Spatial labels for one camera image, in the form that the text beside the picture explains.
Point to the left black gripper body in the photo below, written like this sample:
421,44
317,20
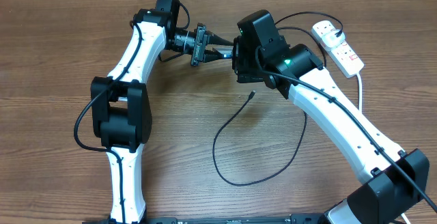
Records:
199,44

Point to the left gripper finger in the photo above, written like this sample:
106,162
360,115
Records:
210,56
214,39

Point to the Samsung Galaxy smartphone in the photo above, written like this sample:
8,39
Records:
223,52

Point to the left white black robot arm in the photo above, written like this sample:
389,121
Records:
120,106

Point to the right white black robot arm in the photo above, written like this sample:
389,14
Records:
392,180

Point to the white charger plug adapter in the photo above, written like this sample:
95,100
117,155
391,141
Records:
331,40

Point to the white power strip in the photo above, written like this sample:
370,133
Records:
344,56

